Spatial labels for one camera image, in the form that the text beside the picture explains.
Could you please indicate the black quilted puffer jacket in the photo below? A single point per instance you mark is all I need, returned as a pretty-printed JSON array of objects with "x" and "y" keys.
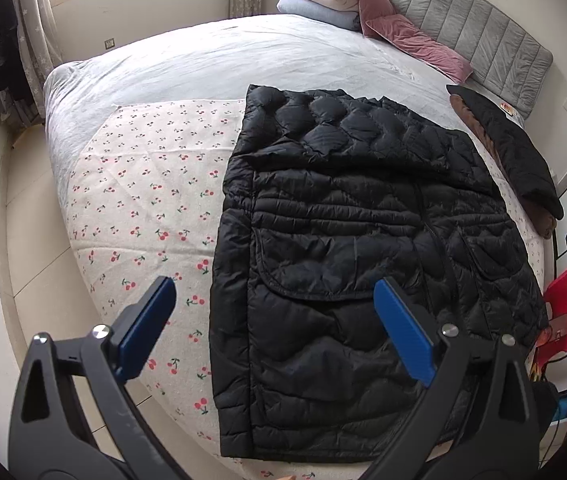
[{"x": 324, "y": 195}]

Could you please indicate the folded brown garment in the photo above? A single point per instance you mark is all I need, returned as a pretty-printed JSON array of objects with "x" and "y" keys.
[{"x": 543, "y": 222}]

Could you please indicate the grey padded headboard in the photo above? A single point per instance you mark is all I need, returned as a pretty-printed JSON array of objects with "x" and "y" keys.
[{"x": 506, "y": 59}]

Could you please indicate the left curtain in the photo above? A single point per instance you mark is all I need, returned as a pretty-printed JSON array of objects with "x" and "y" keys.
[{"x": 38, "y": 35}]

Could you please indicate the folded light blue blanket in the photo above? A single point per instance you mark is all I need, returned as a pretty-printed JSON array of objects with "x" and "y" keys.
[{"x": 348, "y": 20}]

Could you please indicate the cherry print bed cover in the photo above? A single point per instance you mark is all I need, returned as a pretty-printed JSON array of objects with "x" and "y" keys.
[{"x": 145, "y": 199}]

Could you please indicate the folded black garment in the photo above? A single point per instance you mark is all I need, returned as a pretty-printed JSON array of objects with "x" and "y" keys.
[{"x": 525, "y": 168}]

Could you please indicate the wall socket near window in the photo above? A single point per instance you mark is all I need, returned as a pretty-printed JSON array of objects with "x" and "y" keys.
[{"x": 109, "y": 43}]

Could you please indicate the pink velvet pillow front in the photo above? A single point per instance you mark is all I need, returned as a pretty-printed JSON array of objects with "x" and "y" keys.
[{"x": 408, "y": 38}]

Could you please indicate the grey bed sheet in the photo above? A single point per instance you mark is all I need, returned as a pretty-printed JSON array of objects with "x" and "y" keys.
[{"x": 219, "y": 61}]

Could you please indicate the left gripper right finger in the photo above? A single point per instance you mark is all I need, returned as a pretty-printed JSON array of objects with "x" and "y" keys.
[{"x": 476, "y": 417}]

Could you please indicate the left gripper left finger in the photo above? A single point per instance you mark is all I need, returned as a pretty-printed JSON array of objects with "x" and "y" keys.
[{"x": 49, "y": 436}]

